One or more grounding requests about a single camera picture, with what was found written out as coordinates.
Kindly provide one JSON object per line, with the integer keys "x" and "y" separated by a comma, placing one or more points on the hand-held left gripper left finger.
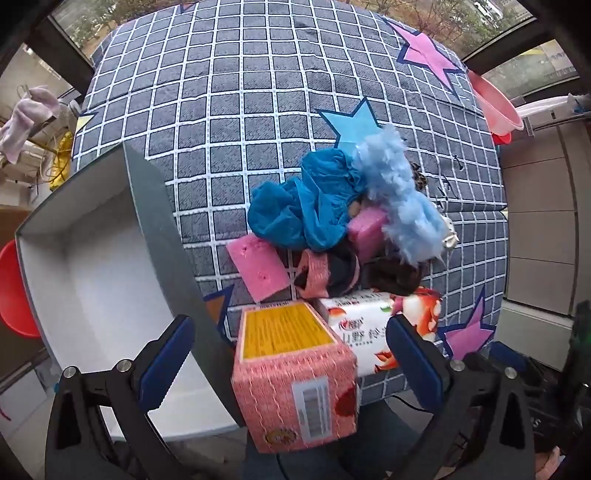
{"x": 166, "y": 364}

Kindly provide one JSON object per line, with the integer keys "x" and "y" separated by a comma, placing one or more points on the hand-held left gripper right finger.
{"x": 415, "y": 364}

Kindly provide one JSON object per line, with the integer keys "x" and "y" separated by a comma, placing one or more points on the purple brown knit hat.
{"x": 392, "y": 277}

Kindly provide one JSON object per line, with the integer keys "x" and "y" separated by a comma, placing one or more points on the grey cardboard box white inside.
{"x": 92, "y": 286}

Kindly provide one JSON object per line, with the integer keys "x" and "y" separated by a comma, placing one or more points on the pink and black knit hat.
{"x": 323, "y": 272}

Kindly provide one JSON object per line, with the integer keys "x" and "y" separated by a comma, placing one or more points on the pink sponge with holes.
{"x": 258, "y": 270}

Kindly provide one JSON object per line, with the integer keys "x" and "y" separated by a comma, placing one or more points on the light blue fluffy feather item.
{"x": 401, "y": 203}

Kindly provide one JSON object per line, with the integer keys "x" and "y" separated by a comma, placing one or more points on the leopard print scarf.
{"x": 420, "y": 180}

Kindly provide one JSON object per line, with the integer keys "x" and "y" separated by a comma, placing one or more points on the blue cloth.
{"x": 328, "y": 198}

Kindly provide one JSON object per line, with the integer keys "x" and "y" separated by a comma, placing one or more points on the white goldfish tissue pack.
{"x": 369, "y": 332}

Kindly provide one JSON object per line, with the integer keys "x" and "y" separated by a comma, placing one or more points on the pink patterned tissue box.
{"x": 295, "y": 369}

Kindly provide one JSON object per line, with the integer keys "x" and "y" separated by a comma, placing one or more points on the red plastic chair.
{"x": 14, "y": 286}

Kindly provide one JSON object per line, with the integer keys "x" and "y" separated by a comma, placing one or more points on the brown cardboard sheet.
{"x": 9, "y": 226}

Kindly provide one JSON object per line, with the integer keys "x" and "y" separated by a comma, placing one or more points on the yellow umbrella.
{"x": 60, "y": 157}

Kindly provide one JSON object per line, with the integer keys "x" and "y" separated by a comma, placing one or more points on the red plastic basin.
{"x": 501, "y": 137}

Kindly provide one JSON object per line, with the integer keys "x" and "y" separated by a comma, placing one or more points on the pink plastic basin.
{"x": 496, "y": 106}

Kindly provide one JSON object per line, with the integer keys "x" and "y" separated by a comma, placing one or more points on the grey checkered star bedsheet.
{"x": 231, "y": 92}

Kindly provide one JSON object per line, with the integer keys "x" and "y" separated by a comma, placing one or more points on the pink towel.
{"x": 27, "y": 115}

